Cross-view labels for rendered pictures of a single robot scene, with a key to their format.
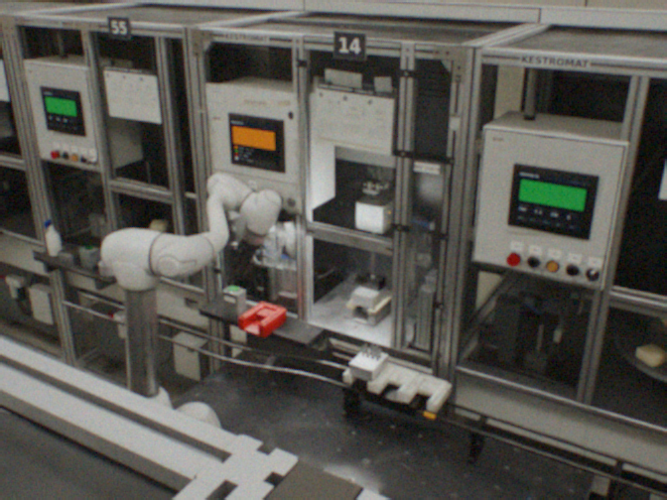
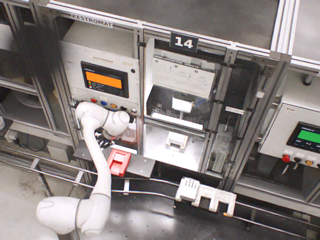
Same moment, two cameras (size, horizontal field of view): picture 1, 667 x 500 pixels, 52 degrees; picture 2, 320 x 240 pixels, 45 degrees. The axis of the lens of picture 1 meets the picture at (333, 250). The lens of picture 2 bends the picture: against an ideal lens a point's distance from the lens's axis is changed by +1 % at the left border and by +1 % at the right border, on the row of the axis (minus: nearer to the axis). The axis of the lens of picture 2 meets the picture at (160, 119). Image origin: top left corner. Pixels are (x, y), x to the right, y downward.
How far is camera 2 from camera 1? 1.51 m
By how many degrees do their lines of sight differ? 33
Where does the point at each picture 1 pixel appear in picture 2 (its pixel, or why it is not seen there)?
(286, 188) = (129, 104)
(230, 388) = not seen: hidden behind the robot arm
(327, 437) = (170, 227)
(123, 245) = (55, 220)
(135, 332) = not seen: outside the picture
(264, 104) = (110, 62)
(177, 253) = (96, 225)
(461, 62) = (272, 66)
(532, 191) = (307, 135)
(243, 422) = (120, 224)
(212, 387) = not seen: hidden behind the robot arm
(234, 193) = (99, 122)
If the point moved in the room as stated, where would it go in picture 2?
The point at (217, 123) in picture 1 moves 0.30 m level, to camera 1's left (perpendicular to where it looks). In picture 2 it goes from (71, 64) to (11, 73)
